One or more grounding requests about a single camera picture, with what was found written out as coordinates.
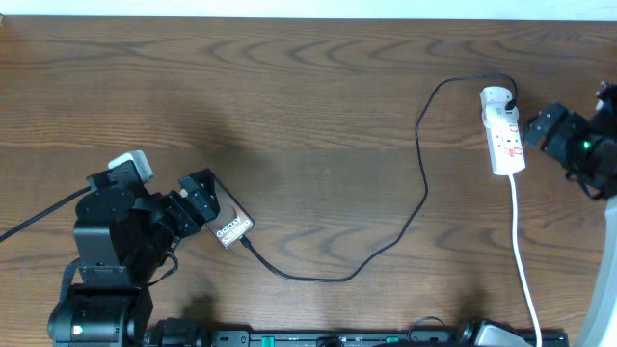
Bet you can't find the white power strip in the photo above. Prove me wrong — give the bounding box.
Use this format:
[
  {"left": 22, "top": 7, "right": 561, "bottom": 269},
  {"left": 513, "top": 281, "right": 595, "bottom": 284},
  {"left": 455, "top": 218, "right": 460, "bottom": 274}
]
[{"left": 480, "top": 86, "right": 525, "bottom": 176}]

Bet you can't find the black USB charging cable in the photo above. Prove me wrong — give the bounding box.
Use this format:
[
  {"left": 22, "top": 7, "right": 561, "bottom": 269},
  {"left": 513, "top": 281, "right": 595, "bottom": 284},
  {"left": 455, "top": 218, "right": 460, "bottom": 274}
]
[{"left": 239, "top": 72, "right": 520, "bottom": 283}]

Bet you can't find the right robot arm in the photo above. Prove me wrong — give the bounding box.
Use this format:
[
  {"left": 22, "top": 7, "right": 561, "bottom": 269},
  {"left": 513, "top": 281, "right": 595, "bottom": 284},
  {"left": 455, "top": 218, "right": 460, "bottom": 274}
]
[{"left": 459, "top": 97, "right": 616, "bottom": 346}]

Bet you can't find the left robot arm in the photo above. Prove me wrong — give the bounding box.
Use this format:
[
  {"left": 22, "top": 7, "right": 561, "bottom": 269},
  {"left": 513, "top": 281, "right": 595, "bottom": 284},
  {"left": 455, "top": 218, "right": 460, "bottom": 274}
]
[{"left": 47, "top": 161, "right": 220, "bottom": 346}]

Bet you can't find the white power strip cord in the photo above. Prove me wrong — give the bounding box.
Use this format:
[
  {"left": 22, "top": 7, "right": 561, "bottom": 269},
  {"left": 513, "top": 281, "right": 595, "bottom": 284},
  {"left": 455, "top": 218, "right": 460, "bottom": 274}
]
[{"left": 507, "top": 173, "right": 544, "bottom": 347}]

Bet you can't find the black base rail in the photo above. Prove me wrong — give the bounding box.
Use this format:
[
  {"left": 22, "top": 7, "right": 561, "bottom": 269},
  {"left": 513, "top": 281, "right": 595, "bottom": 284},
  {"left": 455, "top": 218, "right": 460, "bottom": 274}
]
[{"left": 144, "top": 329, "right": 570, "bottom": 347}]

